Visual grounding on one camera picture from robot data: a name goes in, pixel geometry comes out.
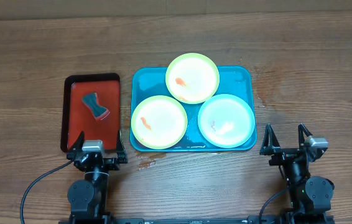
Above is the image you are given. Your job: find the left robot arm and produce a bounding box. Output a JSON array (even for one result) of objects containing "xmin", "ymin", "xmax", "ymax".
[{"xmin": 67, "ymin": 132, "xmax": 128, "ymax": 223}]

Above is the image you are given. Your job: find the light blue plate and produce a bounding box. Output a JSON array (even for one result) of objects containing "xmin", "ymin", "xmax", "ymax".
[{"xmin": 197, "ymin": 94, "xmax": 255, "ymax": 149}]

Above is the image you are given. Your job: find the green plate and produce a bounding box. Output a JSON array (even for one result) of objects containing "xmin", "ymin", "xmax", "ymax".
[
  {"xmin": 165, "ymin": 53, "xmax": 220, "ymax": 104},
  {"xmin": 131, "ymin": 95, "xmax": 188, "ymax": 150}
]

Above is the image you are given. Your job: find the dark sponge with orange base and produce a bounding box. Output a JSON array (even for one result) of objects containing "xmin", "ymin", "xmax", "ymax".
[{"xmin": 82, "ymin": 93, "xmax": 110, "ymax": 121}]

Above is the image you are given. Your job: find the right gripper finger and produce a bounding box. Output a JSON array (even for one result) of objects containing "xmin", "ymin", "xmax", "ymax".
[
  {"xmin": 298, "ymin": 123, "xmax": 312, "ymax": 146},
  {"xmin": 260, "ymin": 123, "xmax": 280, "ymax": 153}
]

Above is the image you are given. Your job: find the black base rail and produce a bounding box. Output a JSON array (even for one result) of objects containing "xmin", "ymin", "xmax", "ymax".
[{"xmin": 58, "ymin": 215, "xmax": 335, "ymax": 224}]

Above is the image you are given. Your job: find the blue plastic tray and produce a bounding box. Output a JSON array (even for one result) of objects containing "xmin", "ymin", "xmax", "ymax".
[{"xmin": 131, "ymin": 65, "xmax": 255, "ymax": 152}]

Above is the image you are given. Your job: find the red and black tray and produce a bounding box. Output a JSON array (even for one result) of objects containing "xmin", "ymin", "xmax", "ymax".
[{"xmin": 60, "ymin": 73, "xmax": 121, "ymax": 152}]

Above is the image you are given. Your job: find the green plate back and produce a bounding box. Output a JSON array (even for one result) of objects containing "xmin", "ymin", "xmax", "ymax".
[{"xmin": 165, "ymin": 53, "xmax": 220, "ymax": 104}]

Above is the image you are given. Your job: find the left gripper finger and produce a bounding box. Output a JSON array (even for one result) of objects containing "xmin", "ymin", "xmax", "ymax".
[
  {"xmin": 70, "ymin": 131, "xmax": 85, "ymax": 153},
  {"xmin": 116, "ymin": 130, "xmax": 125, "ymax": 157}
]

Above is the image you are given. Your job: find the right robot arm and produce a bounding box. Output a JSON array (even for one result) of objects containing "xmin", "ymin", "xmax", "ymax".
[{"xmin": 257, "ymin": 123, "xmax": 335, "ymax": 223}]

